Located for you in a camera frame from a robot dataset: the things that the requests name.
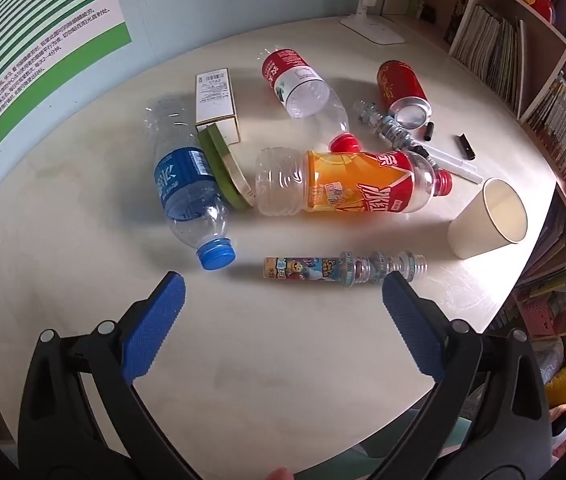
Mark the pink plastic basket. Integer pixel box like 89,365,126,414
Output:
518,292,564,337

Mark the stack of lying books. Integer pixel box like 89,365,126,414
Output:
515,200,566,302

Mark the row of thin pale books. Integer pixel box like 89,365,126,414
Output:
450,4,526,112

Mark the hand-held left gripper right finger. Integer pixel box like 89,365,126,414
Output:
368,270,554,480

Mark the blue label water bottle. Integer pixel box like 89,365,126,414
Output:
142,97,238,271

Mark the white desk lamp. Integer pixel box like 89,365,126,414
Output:
340,0,406,45

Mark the green round tin lid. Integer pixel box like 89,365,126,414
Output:
198,125,256,210

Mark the white paper cup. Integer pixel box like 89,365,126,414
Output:
448,177,528,260

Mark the red drink can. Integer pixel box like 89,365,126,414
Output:
377,60,434,129

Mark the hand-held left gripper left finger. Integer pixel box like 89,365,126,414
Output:
17,271,198,480

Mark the row of colourful picture books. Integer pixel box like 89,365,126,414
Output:
525,77,566,177

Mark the white cardboard box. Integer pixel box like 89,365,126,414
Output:
194,67,242,145

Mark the crushed clear plastic bottle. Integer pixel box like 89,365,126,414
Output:
353,100,438,166

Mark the red label clear bottle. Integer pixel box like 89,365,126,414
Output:
262,48,362,154

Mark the orange label drink bottle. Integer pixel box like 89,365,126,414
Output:
254,146,454,216

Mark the white marker pen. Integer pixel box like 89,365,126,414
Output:
420,145,485,185

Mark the wooden bookshelf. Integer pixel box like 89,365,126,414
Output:
380,0,566,351

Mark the crushed cartoon label bottle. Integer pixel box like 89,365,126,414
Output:
263,250,428,287

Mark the black clip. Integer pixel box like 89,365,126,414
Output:
455,134,478,160

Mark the silver patterned bag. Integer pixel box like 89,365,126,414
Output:
533,337,566,387

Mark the green striped wall poster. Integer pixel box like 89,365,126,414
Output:
0,0,132,162

